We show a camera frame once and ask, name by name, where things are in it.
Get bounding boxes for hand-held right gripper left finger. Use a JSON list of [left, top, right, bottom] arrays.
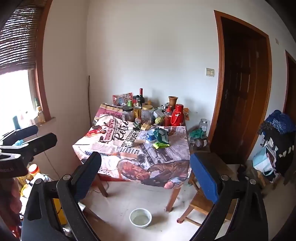
[[21, 151, 102, 241]]

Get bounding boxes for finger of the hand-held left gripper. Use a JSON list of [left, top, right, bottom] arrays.
[[14, 133, 57, 161], [0, 125, 38, 145]]

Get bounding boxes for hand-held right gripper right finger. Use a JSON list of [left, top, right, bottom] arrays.
[[190, 152, 270, 241]]

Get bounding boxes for blue white small packet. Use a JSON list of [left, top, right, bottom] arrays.
[[146, 129, 158, 143]]

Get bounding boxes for white bowl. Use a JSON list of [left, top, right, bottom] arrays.
[[129, 208, 152, 229]]

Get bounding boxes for wooden stool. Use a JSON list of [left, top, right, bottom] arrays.
[[177, 148, 248, 226]]

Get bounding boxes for white bottle orange cap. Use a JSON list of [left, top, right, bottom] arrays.
[[28, 163, 45, 183]]

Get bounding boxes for yellow oil bottle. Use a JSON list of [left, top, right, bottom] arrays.
[[35, 98, 45, 123]]

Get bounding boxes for red plastic bag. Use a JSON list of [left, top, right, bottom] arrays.
[[98, 174, 130, 184]]

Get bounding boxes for glass jar brown contents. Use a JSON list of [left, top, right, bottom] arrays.
[[195, 138, 208, 149]]

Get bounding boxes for wooden table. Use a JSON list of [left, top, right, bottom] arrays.
[[92, 109, 191, 212]]

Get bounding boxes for black shoes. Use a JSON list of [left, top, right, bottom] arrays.
[[237, 164, 250, 181]]

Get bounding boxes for green cloth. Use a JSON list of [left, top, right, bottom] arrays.
[[188, 128, 204, 139]]

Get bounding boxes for yellow box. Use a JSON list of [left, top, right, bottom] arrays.
[[52, 198, 67, 225]]

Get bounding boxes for light blue bag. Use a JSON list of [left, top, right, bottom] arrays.
[[252, 147, 275, 176]]

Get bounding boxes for red thermos jug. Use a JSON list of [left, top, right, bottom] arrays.
[[171, 104, 185, 127]]

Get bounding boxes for red sauce bottle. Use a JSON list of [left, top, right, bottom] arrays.
[[165, 105, 173, 126]]

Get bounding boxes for plastic jar black lid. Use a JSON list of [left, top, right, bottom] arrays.
[[122, 106, 135, 122]]

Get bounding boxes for yellow label glass bottle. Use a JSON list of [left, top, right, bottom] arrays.
[[133, 98, 142, 118]]

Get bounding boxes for red snack packet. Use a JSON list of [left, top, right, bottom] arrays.
[[112, 93, 134, 107]]

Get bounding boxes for plastic jar gold lid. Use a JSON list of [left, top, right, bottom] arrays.
[[141, 105, 155, 124]]

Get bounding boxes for black patterned cloth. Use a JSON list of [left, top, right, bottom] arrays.
[[264, 130, 296, 179]]

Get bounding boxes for dark wooden door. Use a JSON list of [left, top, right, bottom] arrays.
[[209, 10, 272, 164]]

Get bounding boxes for brown bamboo window blind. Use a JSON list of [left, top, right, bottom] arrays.
[[0, 5, 44, 75]]

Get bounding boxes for blue knitted cloth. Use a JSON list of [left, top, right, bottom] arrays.
[[261, 110, 296, 135]]

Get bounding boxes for wooden window frame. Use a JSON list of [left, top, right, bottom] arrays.
[[28, 0, 57, 127]]

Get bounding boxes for wooden door frame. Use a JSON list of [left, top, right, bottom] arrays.
[[283, 50, 296, 121]]

